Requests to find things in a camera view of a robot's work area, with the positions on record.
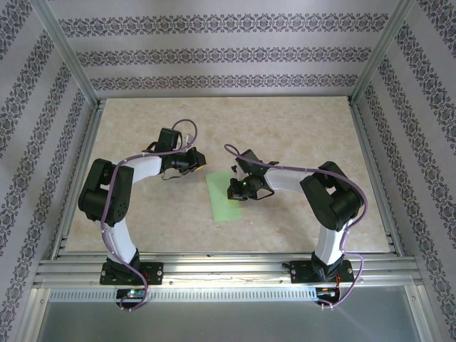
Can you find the aluminium side rail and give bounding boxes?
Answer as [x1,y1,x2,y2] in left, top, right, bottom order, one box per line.
[348,98,406,258]
[51,98,107,258]

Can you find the aluminium frame post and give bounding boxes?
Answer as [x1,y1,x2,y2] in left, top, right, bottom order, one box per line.
[350,0,418,106]
[33,0,100,108]

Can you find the thin black left gripper cable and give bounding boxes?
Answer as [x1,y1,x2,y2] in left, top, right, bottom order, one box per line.
[162,170,190,183]

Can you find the aluminium mounting rail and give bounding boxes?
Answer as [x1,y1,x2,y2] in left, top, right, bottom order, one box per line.
[33,253,423,286]

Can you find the small controller board green light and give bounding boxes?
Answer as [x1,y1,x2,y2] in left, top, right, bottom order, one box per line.
[116,289,145,300]

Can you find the light green paper sheet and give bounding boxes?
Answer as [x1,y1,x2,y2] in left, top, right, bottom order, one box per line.
[205,170,243,224]

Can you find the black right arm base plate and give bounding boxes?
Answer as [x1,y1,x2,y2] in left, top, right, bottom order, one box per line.
[290,259,354,285]

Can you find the grey metal sheet panel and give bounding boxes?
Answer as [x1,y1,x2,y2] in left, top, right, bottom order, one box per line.
[30,286,428,342]

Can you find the slotted grey cable duct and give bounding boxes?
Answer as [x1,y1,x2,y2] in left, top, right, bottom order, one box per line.
[48,287,318,302]

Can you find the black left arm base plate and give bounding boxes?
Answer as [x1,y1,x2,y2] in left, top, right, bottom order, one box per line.
[99,261,164,286]

